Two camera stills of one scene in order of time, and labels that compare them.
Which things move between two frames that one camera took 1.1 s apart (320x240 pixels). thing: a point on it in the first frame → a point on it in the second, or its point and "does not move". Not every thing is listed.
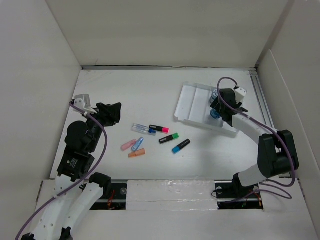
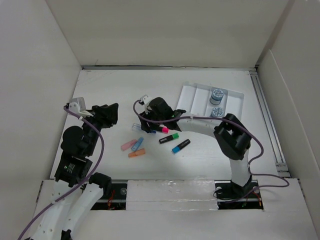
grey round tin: (214, 94) does not move
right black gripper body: (216, 104) → (151, 115)
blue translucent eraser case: (137, 144) does not move
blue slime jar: (214, 114) does not move
